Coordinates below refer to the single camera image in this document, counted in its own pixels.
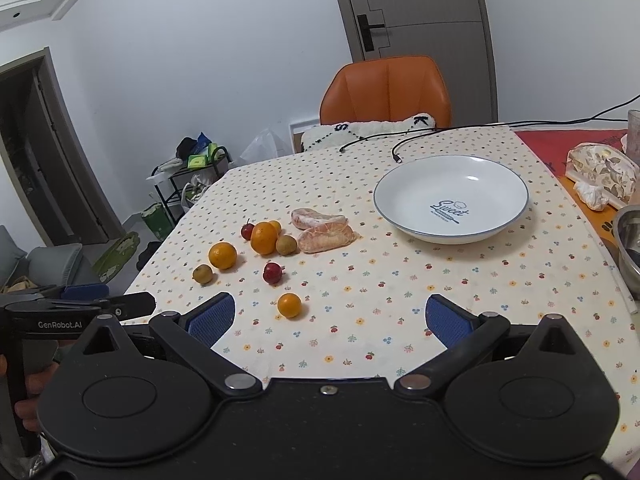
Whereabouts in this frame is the green-brown jujube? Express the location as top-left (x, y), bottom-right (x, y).
top-left (276, 235), bottom-right (297, 256)
top-left (192, 264), bottom-right (215, 286)

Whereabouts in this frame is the medium orange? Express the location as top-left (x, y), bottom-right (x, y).
top-left (208, 242), bottom-right (238, 271)

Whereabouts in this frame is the small orange front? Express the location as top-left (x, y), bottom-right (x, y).
top-left (277, 292), bottom-right (303, 318)

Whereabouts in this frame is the small orange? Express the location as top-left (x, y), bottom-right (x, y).
top-left (277, 292), bottom-right (303, 318)
top-left (268, 220), bottom-right (282, 235)

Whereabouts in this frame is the red crabapple front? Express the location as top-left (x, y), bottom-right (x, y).
top-left (262, 262), bottom-right (283, 285)

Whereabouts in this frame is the red crabapple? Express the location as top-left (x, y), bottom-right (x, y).
top-left (241, 222), bottom-right (255, 240)
top-left (262, 262), bottom-right (283, 285)

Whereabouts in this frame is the red crabapple back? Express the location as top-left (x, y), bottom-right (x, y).
top-left (241, 222), bottom-right (255, 240)

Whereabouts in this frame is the large orange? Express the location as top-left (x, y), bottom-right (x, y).
top-left (250, 222), bottom-right (279, 257)

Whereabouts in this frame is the person's left hand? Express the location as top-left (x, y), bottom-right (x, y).
top-left (14, 362), bottom-right (58, 432)

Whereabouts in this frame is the grey sofa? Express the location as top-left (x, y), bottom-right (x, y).
top-left (1, 226), bottom-right (100, 294)

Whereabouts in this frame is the green bag on floor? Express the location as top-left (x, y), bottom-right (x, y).
top-left (92, 231), bottom-right (140, 284)

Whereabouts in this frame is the white plate blue rim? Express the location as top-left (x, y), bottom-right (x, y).
top-left (373, 155), bottom-right (529, 245)

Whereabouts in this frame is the floral patterned tablecloth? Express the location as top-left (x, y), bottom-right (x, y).
top-left (131, 127), bottom-right (639, 471)

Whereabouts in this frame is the black metal rack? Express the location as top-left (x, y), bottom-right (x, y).
top-left (146, 144), bottom-right (232, 226)

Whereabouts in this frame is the crumpled white tissue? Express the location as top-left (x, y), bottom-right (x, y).
top-left (574, 181), bottom-right (610, 212)

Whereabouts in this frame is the stainless steel bowl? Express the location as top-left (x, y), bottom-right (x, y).
top-left (613, 205), bottom-right (640, 301)

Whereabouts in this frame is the white plastic bag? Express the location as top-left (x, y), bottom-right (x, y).
top-left (240, 129), bottom-right (292, 165)

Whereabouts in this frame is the red orange table mat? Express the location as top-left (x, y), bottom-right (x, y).
top-left (514, 128), bottom-right (640, 311)

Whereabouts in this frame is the floral tissue box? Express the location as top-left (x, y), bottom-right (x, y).
top-left (565, 143), bottom-right (639, 210)

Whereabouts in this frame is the white fluffy cushion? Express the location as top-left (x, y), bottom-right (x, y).
top-left (300, 113), bottom-right (436, 152)

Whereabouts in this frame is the frosted drinking glass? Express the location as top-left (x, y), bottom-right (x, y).
top-left (626, 110), bottom-right (640, 165)

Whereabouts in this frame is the orange leather chair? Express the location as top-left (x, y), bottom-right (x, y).
top-left (319, 55), bottom-right (452, 127)

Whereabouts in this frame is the grey door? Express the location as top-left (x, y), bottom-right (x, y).
top-left (337, 0), bottom-right (498, 126)

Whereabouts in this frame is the black usb cable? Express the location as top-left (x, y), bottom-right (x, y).
top-left (390, 118), bottom-right (627, 165)

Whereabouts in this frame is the black door handle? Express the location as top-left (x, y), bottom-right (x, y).
top-left (356, 14), bottom-right (386, 52)

